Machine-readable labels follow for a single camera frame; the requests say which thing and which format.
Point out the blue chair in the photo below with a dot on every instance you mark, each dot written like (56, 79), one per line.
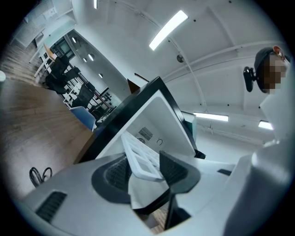
(84, 117)

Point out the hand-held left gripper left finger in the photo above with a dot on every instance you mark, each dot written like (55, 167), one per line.
(78, 198)

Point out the person's face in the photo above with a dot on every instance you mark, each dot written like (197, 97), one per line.
(275, 76)

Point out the round ceiling sensor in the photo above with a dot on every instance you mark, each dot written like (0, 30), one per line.
(180, 58)

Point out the wooden desk with white legs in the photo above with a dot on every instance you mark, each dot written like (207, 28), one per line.
(49, 51)

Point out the hair clip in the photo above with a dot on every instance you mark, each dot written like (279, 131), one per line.
(280, 53)

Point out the black head camera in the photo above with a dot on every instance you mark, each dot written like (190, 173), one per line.
(249, 79)

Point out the white plastic grid tray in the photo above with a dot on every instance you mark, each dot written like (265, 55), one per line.
(128, 149)

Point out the black and white appliance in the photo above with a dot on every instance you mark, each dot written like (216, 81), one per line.
(147, 115)

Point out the long ceiling light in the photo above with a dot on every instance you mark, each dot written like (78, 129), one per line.
(95, 4)
(265, 125)
(210, 116)
(168, 30)

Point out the white cylinder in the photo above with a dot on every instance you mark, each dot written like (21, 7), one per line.
(1, 76)

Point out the black office chair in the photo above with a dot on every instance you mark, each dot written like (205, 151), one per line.
(57, 78)
(84, 94)

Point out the teal hardcover book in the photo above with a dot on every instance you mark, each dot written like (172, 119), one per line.
(190, 126)

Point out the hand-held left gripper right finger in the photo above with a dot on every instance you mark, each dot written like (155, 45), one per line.
(202, 198)

